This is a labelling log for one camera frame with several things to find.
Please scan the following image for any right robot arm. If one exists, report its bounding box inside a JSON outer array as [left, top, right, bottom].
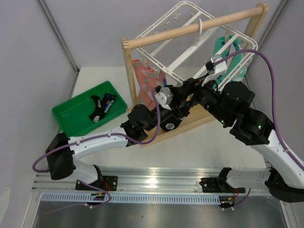
[[169, 78, 304, 203]]

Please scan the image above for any white plastic clip hanger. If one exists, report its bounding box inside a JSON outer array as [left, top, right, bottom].
[[135, 1, 258, 84]]

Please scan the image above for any aluminium frame post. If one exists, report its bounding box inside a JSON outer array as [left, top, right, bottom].
[[244, 0, 292, 74], [36, 0, 80, 75]]

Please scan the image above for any left green blue sock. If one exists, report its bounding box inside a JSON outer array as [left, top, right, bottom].
[[213, 35, 232, 58]]

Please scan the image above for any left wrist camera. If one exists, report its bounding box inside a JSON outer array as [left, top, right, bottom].
[[155, 86, 174, 111]]

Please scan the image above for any right green blue sock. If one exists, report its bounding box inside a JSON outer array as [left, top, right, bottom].
[[215, 41, 247, 85]]

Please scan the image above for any green blue sock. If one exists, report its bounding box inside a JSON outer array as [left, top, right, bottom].
[[213, 35, 232, 58], [215, 41, 247, 85]]

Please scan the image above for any aluminium frame post right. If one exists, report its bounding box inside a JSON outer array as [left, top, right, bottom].
[[244, 0, 292, 74]]

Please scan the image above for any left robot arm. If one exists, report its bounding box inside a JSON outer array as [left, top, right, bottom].
[[46, 104, 189, 190]]

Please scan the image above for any purple cable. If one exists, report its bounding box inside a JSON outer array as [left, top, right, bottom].
[[213, 49, 304, 171], [32, 87, 162, 173]]

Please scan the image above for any black sock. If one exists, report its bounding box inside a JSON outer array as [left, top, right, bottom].
[[89, 93, 116, 123], [160, 116, 182, 132]]

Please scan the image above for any pink sock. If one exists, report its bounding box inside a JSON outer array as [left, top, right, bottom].
[[147, 69, 167, 90], [132, 58, 154, 109]]

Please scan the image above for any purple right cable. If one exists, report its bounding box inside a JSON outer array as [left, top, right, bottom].
[[213, 49, 304, 171]]

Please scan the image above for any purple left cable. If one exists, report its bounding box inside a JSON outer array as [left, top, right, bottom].
[[32, 87, 162, 173]]

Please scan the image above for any white slotted cable duct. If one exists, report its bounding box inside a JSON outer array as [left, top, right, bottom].
[[41, 192, 220, 205]]

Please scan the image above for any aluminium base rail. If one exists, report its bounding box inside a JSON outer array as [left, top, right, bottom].
[[30, 166, 283, 196]]

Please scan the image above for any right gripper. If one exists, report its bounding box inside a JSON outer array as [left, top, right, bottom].
[[167, 73, 231, 126]]

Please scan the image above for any aluminium frame post left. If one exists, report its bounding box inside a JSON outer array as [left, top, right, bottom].
[[36, 0, 80, 75]]

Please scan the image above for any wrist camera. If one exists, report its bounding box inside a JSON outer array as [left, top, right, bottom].
[[155, 86, 174, 111], [204, 55, 227, 83]]

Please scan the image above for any wooden hanging rack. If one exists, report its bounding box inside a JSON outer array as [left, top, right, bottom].
[[121, 1, 271, 145]]

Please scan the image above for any green plastic bin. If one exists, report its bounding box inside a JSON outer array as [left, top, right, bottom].
[[52, 81, 127, 137]]

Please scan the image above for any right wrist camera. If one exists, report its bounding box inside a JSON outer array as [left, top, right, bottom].
[[204, 55, 227, 83]]

